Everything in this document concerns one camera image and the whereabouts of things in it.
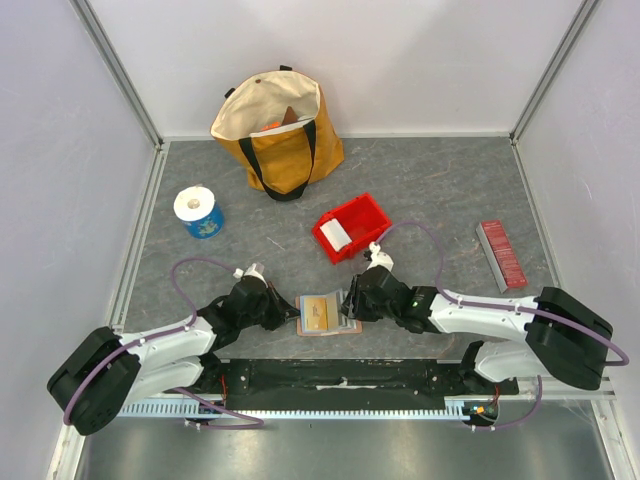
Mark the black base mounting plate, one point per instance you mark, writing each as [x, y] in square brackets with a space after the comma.
[341, 384]

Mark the red plastic bin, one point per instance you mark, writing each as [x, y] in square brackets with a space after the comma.
[362, 218]

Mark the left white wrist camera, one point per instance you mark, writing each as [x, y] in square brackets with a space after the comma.
[256, 270]

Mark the red rectangular box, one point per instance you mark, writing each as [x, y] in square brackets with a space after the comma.
[501, 256]

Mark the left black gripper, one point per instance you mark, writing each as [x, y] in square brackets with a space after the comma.
[280, 315]

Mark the tan leather card holder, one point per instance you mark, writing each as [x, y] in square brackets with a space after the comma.
[301, 333]

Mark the orange item inside bag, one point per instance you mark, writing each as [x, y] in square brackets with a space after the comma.
[272, 126]

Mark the yellow credit card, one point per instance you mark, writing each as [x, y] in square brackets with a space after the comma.
[313, 311]

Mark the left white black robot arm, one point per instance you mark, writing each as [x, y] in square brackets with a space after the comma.
[109, 371]

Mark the white card stack in bin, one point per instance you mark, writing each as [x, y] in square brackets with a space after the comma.
[335, 234]

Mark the yellow canvas tote bag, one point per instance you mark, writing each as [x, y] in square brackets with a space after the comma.
[284, 161]

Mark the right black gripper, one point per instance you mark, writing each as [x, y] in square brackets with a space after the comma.
[360, 298]

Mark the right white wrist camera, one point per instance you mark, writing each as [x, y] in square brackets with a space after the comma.
[376, 257]

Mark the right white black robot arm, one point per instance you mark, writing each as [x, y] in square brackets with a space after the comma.
[548, 334]

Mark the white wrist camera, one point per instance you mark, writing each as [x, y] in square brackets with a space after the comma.
[256, 270]
[376, 257]

